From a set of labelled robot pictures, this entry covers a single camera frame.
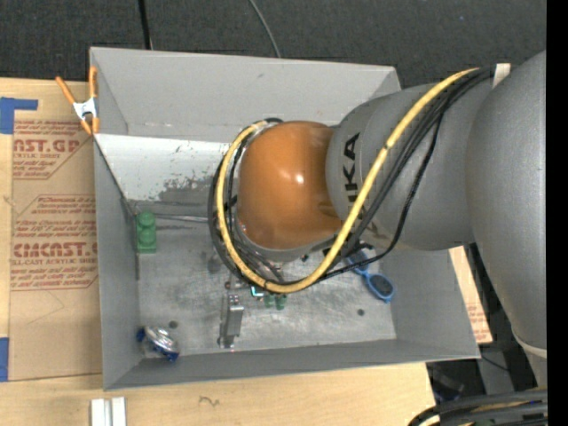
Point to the grey metal bin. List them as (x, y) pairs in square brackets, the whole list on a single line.
[(186, 282)]

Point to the blue sunglasses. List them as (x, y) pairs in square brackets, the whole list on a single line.
[(379, 286)]

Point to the blue and silver crushed can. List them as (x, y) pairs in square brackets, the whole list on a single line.
[(160, 342)]

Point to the green toy brick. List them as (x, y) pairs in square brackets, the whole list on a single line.
[(146, 234)]

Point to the pale grey metal gripper finger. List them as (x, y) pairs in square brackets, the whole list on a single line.
[(231, 320)]

